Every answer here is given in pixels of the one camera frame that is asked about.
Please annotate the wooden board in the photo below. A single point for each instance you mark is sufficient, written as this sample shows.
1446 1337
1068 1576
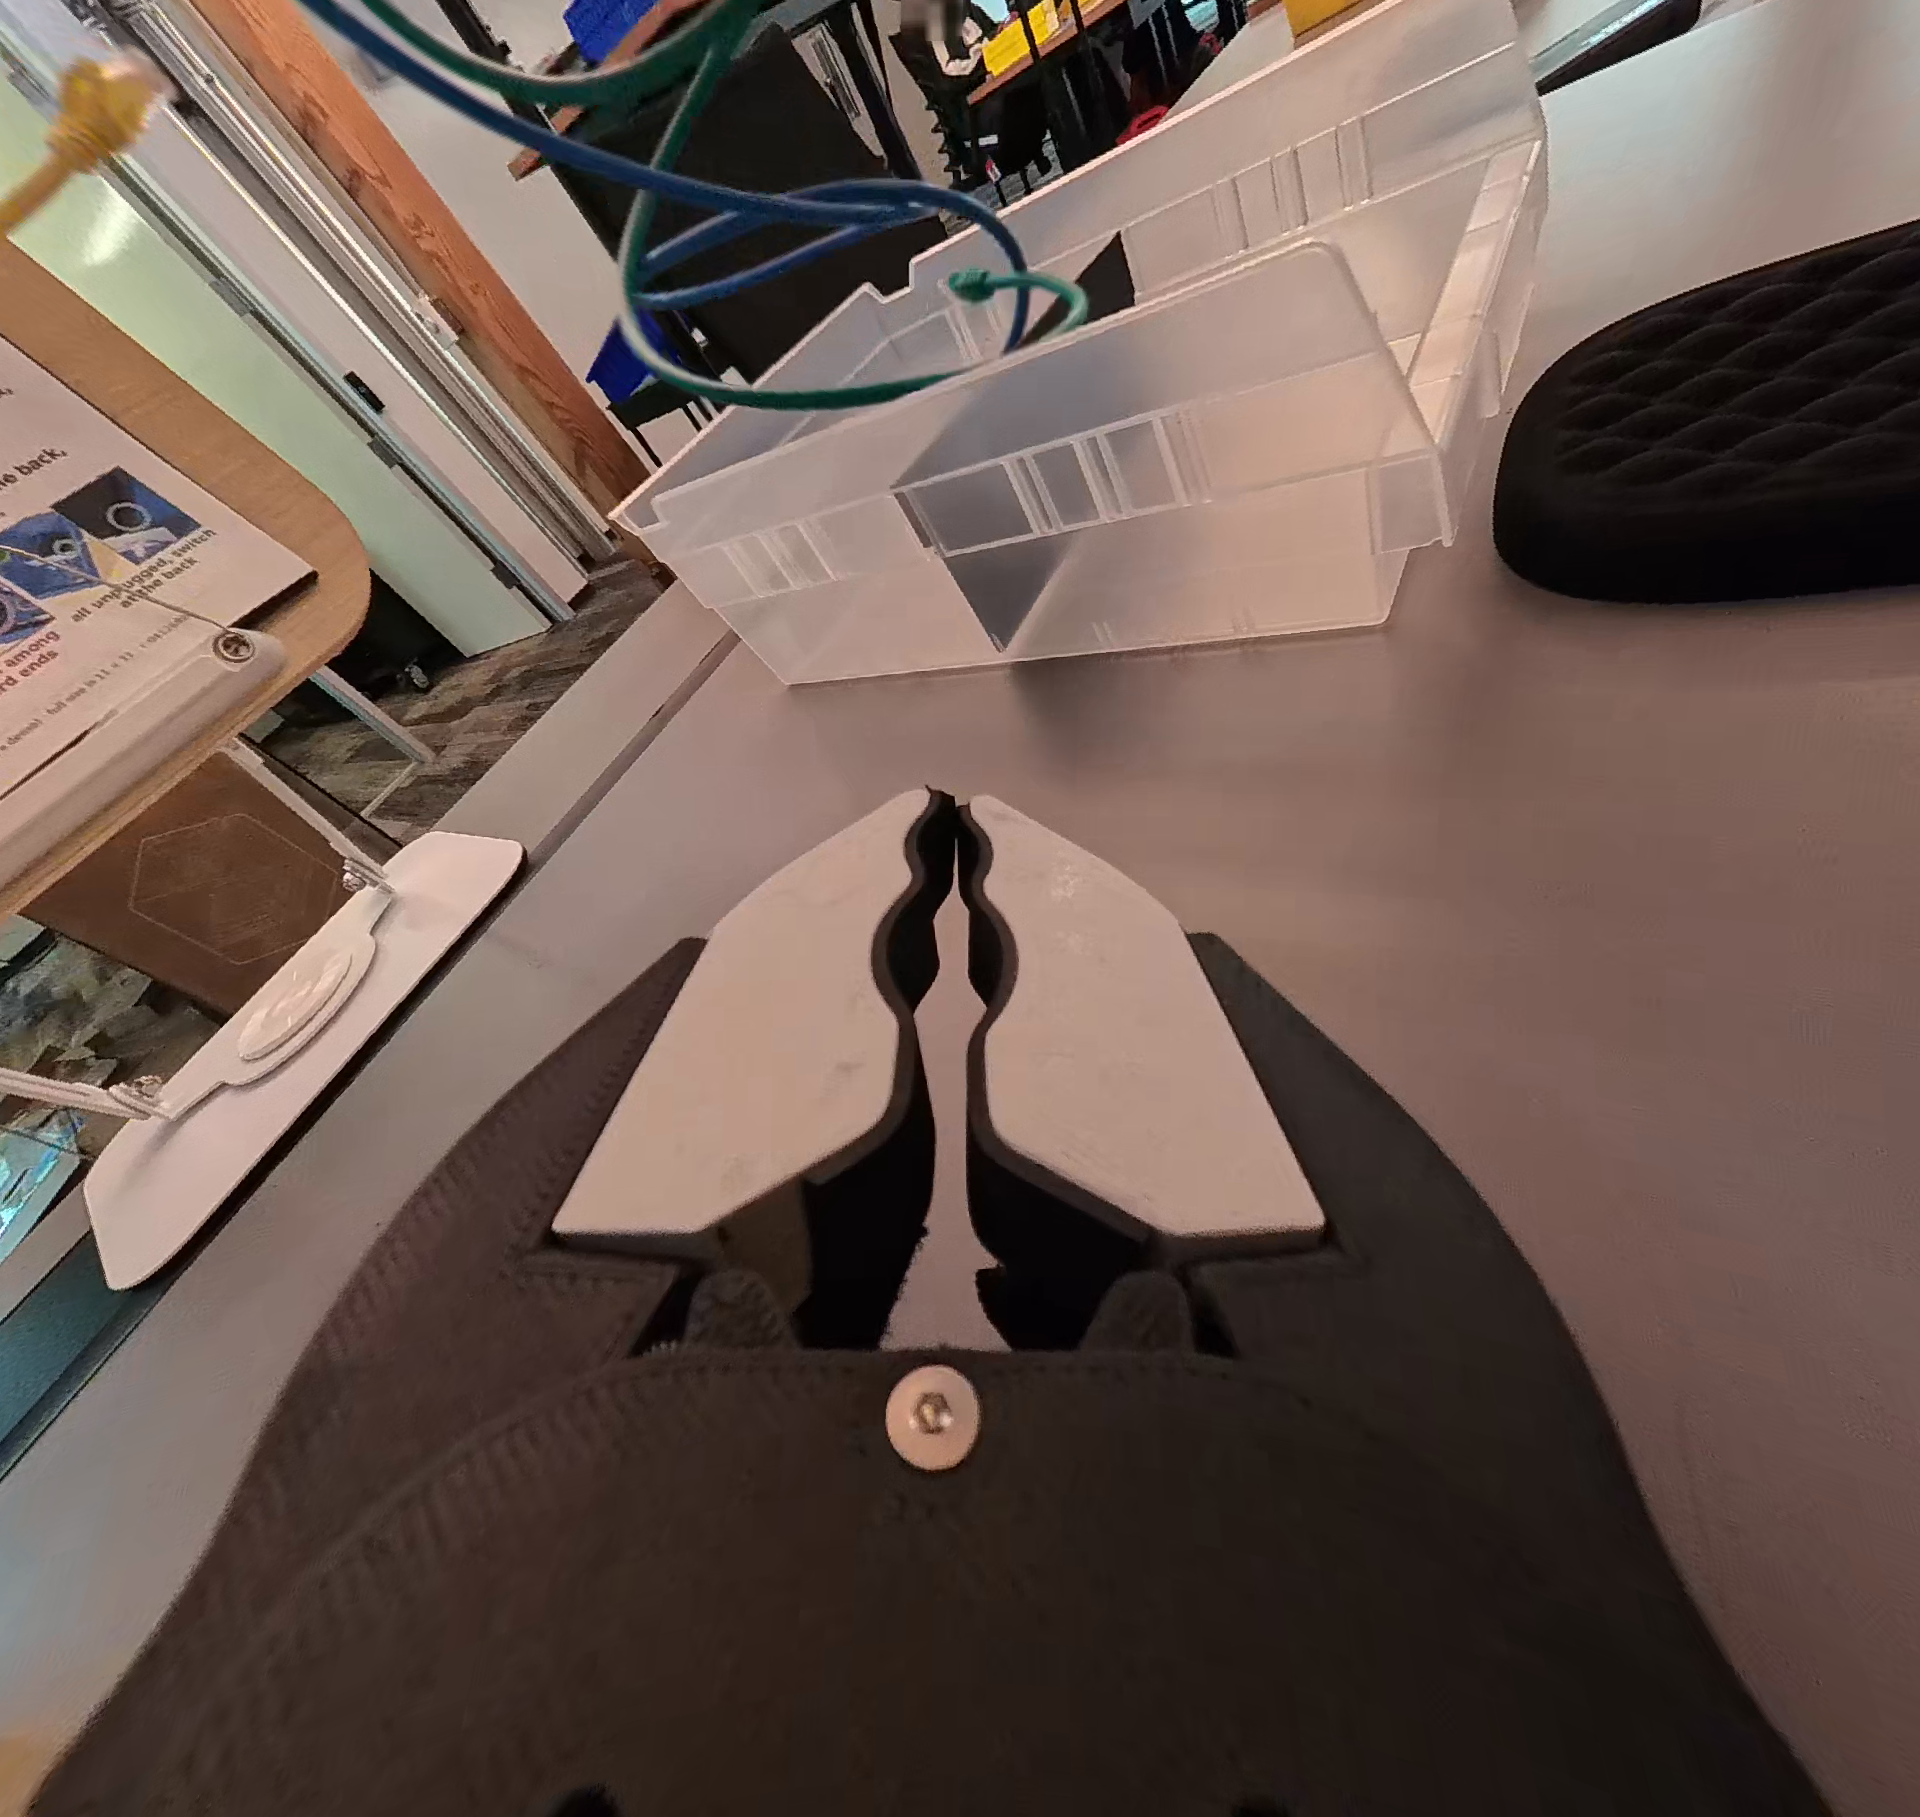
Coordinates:
323 558

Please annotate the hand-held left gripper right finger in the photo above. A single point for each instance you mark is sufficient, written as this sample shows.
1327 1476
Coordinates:
1139 1069

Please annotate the black quilted pad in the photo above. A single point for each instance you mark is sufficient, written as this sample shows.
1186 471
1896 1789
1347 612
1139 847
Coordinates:
1727 421

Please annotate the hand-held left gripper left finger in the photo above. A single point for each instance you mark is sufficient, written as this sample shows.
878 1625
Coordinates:
735 1069

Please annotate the wooden beam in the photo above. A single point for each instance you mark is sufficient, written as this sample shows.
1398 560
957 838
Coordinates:
375 182

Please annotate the white mounting plate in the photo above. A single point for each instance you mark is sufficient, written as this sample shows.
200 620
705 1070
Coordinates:
300 1007

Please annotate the black partition panel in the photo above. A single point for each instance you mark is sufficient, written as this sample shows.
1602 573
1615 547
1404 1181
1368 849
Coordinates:
779 121

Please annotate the printed instruction sign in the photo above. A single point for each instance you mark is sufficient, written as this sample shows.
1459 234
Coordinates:
90 573

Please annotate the small blue bin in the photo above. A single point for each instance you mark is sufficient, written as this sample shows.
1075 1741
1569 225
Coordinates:
638 377

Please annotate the clear plastic bin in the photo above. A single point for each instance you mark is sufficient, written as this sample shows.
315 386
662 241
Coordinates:
1201 602

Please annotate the glass door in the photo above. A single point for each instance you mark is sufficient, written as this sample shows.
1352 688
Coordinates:
300 391

